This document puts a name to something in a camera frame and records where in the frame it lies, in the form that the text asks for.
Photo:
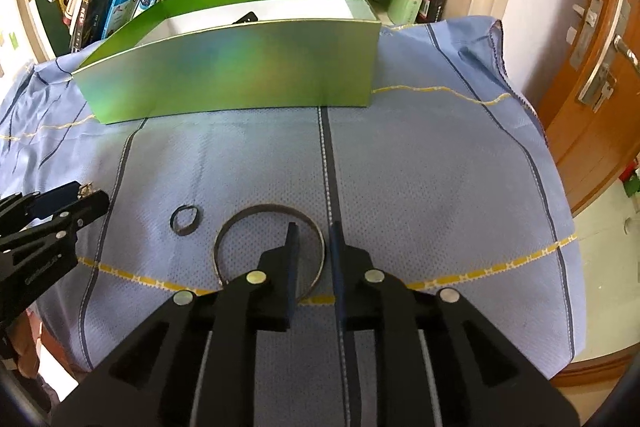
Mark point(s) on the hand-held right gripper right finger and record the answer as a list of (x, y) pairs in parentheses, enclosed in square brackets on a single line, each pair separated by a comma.
[(336, 257)]

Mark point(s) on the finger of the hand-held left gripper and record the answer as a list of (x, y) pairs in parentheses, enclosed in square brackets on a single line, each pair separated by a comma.
[(55, 199), (85, 212)]

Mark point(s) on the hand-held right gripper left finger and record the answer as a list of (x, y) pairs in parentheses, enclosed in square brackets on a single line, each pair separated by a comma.
[(291, 257)]

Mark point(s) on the silver metal bangle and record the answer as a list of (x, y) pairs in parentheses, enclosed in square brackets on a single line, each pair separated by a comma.
[(218, 252)]

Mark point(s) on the green cardboard box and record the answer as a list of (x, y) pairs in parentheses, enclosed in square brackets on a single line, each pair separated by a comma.
[(225, 72)]

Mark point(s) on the black wrist watch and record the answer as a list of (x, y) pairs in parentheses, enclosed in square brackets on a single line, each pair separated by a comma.
[(246, 18)]

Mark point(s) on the blue tablecloth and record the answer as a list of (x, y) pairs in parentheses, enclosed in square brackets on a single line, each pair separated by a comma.
[(425, 182)]

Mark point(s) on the dark green book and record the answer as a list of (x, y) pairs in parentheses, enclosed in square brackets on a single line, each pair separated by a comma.
[(50, 19)]

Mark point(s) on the brown wooden door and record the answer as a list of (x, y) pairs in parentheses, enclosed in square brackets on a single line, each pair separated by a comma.
[(575, 147)]

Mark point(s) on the green container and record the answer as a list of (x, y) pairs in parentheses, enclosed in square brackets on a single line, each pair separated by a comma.
[(634, 188)]

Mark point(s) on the red container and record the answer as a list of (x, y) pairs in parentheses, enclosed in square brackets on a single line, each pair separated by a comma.
[(631, 173)]

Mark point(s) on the silver door latch plate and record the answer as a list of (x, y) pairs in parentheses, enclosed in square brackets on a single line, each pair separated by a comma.
[(582, 32)]

